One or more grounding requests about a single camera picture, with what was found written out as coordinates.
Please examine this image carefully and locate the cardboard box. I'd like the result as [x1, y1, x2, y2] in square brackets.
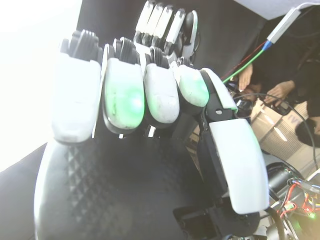
[249, 96, 311, 161]

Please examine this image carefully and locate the red cable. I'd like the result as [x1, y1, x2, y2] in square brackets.
[238, 41, 267, 65]

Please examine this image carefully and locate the green cable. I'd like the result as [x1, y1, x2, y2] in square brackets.
[221, 47, 267, 85]

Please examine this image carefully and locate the thin black cable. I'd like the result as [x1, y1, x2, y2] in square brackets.
[234, 92, 317, 163]

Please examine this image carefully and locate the bystander bare hand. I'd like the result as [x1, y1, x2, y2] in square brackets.
[264, 79, 296, 104]
[238, 66, 254, 91]

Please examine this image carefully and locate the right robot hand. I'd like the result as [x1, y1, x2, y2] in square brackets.
[33, 28, 270, 240]

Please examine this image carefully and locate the silver adapter with blue plug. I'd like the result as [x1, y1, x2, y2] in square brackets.
[262, 6, 301, 51]

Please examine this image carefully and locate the white thin cable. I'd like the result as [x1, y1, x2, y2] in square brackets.
[296, 0, 320, 11]

